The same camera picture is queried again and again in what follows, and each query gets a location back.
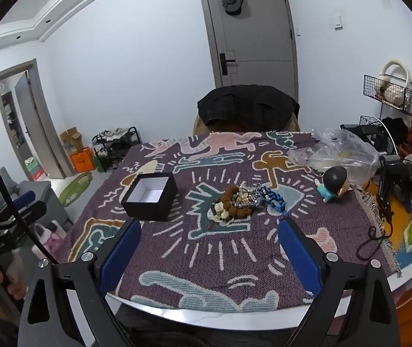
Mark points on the orange bag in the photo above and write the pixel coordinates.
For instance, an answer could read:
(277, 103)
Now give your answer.
(82, 161)

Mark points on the clear plastic bag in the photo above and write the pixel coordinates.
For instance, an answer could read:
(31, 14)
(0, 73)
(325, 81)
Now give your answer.
(343, 151)

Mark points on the black shoe rack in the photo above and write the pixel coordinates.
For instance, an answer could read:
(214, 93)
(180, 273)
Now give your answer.
(117, 144)

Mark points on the black-haired toy figurine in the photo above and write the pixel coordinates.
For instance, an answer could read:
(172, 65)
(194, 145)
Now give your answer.
(336, 179)

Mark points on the printed purple blanket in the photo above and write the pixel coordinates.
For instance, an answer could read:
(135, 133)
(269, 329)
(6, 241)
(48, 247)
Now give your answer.
(227, 260)

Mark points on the pile of metal jewelry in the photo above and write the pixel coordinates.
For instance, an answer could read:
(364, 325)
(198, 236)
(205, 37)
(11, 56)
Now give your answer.
(246, 198)

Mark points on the tan chair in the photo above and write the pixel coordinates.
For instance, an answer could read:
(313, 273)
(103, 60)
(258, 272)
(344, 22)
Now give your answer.
(198, 126)

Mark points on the white wall switch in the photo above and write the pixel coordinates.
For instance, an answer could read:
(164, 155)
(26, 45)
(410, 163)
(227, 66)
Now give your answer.
(338, 21)

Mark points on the cardboard box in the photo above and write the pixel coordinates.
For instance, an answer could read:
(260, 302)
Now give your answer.
(72, 139)

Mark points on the open grey doorway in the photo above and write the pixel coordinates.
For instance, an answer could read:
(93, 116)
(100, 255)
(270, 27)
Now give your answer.
(18, 123)

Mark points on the grey door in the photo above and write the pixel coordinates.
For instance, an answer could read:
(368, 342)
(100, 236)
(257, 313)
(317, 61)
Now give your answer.
(256, 43)

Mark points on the round green mat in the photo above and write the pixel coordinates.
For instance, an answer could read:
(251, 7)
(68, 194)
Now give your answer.
(75, 189)

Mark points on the grey cap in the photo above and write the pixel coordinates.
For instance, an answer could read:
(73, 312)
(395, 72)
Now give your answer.
(232, 1)

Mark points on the white headphones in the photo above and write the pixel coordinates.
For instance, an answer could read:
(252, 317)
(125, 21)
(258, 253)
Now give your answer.
(393, 92)

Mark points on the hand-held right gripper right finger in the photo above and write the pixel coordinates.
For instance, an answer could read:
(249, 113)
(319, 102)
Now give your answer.
(298, 256)

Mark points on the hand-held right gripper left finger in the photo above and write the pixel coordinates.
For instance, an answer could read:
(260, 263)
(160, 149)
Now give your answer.
(123, 253)

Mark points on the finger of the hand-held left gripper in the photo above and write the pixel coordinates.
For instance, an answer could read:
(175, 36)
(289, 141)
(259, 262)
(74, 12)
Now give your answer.
(29, 212)
(26, 197)

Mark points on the black jewelry box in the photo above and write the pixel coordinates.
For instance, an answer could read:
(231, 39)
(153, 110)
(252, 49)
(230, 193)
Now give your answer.
(152, 209)

